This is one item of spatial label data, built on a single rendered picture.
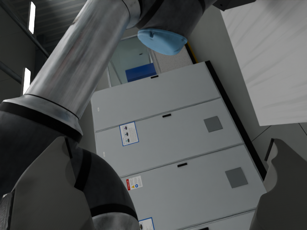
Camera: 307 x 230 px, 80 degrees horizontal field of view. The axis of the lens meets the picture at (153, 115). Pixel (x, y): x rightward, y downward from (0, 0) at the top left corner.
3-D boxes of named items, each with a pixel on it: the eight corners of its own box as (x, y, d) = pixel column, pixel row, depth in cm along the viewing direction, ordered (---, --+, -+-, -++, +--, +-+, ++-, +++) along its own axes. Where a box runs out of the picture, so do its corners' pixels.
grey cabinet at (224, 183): (270, 211, 267) (120, 253, 266) (240, 150, 308) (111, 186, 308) (290, 214, 218) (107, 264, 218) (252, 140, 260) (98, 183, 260)
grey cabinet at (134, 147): (240, 150, 308) (111, 186, 308) (221, 109, 344) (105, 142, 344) (252, 140, 260) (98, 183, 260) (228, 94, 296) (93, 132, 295)
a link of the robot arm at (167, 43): (185, 25, 56) (162, 63, 56) (151, -9, 50) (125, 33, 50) (212, 15, 46) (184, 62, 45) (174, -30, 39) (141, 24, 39)
